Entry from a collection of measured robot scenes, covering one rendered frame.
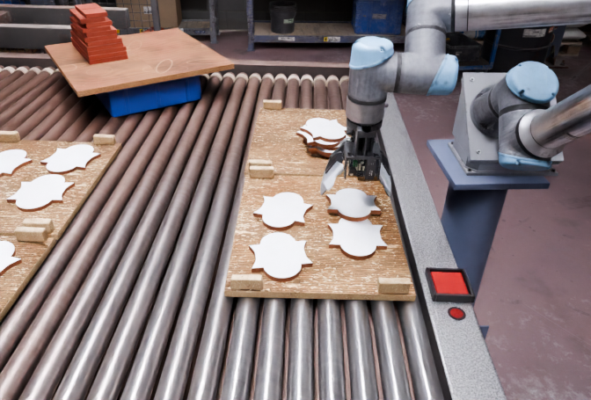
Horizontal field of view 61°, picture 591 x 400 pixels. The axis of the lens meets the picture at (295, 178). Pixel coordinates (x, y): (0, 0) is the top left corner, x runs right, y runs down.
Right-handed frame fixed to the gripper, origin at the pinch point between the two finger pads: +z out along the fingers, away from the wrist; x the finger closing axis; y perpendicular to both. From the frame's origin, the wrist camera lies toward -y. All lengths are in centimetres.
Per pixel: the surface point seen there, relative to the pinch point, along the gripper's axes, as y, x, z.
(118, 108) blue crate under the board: -49, -69, 4
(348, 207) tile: 2.5, -1.4, 1.9
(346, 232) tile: 10.5, -2.5, 2.5
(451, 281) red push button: 22.7, 16.8, 3.9
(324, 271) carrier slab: 21.3, -7.5, 3.2
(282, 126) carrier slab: -42.1, -17.5, 5.7
